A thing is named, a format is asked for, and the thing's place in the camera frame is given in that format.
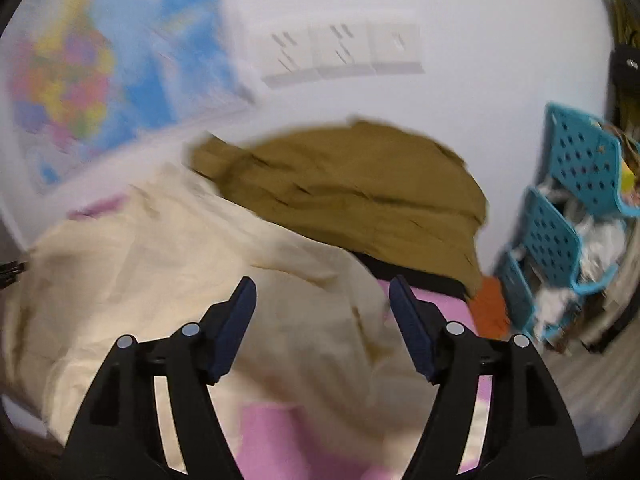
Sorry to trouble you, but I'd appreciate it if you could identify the olive brown garment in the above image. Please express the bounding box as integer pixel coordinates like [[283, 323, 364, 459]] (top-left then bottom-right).
[[189, 120, 487, 297]]

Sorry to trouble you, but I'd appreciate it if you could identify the middle white wall socket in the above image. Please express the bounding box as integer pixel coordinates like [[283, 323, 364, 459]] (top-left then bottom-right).
[[309, 20, 373, 78]]

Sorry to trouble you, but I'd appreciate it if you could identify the colourful wall map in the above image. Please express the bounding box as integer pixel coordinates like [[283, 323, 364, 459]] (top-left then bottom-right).
[[2, 0, 248, 193]]

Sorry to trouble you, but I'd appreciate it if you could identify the cream beige jacket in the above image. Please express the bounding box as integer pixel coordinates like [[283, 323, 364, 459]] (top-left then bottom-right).
[[0, 164, 442, 476]]

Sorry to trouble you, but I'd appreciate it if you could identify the white wall socket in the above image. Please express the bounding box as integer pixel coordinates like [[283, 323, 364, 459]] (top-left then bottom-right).
[[248, 20, 320, 89], [309, 20, 373, 78]]

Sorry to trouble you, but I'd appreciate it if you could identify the left white wall socket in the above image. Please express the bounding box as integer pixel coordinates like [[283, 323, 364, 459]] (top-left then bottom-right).
[[248, 20, 320, 89]]

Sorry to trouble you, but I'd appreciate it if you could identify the black garment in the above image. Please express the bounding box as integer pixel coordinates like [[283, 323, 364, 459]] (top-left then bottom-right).
[[352, 252, 469, 301]]

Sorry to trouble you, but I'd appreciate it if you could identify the white wall switch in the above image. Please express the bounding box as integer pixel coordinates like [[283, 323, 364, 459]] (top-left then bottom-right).
[[369, 22, 423, 74]]

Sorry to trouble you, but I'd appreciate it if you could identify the black handbag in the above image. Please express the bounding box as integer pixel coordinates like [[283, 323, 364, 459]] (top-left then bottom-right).
[[610, 44, 639, 129]]

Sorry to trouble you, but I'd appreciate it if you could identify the pink floral bed sheet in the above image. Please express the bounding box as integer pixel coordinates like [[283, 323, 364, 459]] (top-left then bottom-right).
[[67, 193, 497, 480]]

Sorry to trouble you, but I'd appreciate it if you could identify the blue plastic storage rack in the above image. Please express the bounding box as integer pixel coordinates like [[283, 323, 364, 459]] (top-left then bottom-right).
[[497, 103, 639, 346]]

